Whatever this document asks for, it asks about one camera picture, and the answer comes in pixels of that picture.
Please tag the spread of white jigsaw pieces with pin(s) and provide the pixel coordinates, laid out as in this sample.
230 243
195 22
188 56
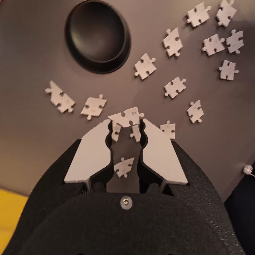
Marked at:
145 67

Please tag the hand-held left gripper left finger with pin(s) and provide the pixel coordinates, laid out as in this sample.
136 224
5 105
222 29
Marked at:
88 159

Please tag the yellow plastic bin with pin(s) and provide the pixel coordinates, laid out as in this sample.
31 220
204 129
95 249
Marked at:
10 213

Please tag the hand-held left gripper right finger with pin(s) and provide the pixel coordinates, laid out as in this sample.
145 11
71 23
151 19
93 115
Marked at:
163 159

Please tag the white jigsaw piece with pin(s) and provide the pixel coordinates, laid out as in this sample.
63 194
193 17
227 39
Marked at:
129 116

